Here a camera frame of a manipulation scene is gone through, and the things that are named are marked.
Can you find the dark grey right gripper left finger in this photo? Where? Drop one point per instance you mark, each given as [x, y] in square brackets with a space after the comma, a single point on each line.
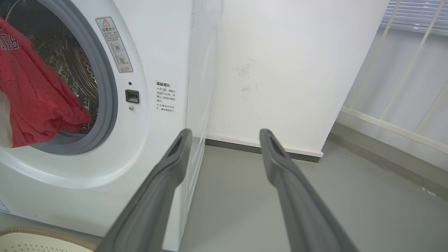
[150, 206]

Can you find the red mesh jersey garment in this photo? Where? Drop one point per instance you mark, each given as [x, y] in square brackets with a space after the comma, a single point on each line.
[33, 98]

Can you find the cream laundry basket brown rim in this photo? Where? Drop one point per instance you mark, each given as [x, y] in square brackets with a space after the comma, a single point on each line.
[35, 241]

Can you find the white window frame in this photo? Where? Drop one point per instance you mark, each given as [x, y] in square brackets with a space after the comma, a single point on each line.
[392, 112]

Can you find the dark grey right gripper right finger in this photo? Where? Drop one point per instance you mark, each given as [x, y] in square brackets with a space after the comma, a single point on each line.
[301, 206]

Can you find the white front-loading washing machine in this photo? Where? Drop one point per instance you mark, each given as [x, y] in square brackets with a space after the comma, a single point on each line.
[147, 115]

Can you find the white window blind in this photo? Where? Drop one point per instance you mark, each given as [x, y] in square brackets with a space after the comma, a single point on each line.
[420, 14]

